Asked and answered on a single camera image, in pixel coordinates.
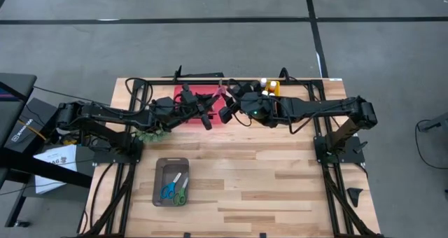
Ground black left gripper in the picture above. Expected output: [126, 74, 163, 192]
[153, 85, 223, 131]

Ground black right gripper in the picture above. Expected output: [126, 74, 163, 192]
[218, 83, 253, 125]

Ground pink handled scissors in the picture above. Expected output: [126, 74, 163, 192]
[209, 85, 232, 104]

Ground green handled scissors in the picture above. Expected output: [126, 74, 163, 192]
[173, 177, 190, 207]

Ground blue handled scissors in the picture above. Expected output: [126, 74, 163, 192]
[160, 172, 183, 200]

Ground pink plastic tray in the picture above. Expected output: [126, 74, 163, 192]
[174, 85, 227, 125]

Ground yellow plastic basket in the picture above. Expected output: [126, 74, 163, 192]
[260, 79, 281, 108]

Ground green artificial plant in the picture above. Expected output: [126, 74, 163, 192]
[134, 127, 171, 144]

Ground grey plastic bin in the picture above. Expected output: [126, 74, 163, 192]
[150, 156, 190, 207]

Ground black triangular plastic piece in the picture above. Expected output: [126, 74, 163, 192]
[346, 187, 364, 208]

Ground white paper sheet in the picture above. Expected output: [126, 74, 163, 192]
[33, 143, 78, 195]

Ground black equipment box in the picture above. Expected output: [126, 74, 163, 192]
[3, 97, 59, 154]

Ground black desk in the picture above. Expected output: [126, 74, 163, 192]
[0, 72, 94, 228]

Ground black metal bracket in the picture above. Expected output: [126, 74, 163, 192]
[162, 65, 225, 79]

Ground black aluminium frame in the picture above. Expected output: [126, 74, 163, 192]
[76, 77, 386, 238]

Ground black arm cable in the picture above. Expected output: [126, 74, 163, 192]
[125, 77, 154, 108]

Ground black floor cable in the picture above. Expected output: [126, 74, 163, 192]
[414, 118, 448, 171]

